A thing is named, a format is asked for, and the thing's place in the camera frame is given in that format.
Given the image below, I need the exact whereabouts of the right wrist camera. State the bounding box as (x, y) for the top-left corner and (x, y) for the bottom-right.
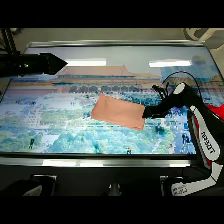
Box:
(151, 83), (170, 103)

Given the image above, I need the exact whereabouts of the pink shirt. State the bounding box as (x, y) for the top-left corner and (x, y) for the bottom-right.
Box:
(90, 92), (147, 131)

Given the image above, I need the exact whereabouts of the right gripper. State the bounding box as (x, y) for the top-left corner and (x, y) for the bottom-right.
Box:
(142, 102), (171, 119)

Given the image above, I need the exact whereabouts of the black cable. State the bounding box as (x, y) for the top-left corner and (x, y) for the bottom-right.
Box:
(161, 70), (204, 101)

